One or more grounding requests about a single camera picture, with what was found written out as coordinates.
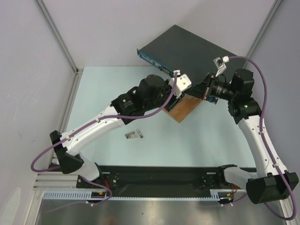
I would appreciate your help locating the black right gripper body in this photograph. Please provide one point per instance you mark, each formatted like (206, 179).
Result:
(208, 86)

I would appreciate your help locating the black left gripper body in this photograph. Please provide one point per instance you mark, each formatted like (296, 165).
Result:
(172, 101)

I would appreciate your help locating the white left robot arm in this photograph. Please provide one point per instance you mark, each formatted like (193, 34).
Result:
(153, 92)

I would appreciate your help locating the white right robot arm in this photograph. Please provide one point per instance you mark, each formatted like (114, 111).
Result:
(272, 181)

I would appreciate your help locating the wooden base board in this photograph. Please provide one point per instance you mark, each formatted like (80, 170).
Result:
(183, 108)

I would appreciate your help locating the SFP module blue latch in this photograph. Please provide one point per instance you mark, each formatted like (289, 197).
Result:
(132, 136)

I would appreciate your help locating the silver SFP module on pair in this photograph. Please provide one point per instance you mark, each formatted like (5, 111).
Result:
(129, 134)

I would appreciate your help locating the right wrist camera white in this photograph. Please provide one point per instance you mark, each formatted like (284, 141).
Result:
(220, 63)

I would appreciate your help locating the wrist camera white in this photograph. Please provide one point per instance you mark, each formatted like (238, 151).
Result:
(182, 83)
(220, 63)

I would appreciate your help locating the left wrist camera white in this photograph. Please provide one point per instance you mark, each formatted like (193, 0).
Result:
(182, 83)

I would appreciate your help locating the black blue network switch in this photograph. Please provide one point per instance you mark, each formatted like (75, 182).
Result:
(179, 49)

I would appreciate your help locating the aluminium frame post left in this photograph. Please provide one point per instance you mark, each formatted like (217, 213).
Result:
(56, 34)

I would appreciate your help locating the aluminium frame post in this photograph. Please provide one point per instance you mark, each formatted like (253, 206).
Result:
(264, 27)
(56, 34)

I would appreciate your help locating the aluminium frame post right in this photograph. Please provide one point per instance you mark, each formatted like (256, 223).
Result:
(264, 27)

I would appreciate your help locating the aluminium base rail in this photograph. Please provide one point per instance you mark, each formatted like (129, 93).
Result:
(55, 181)

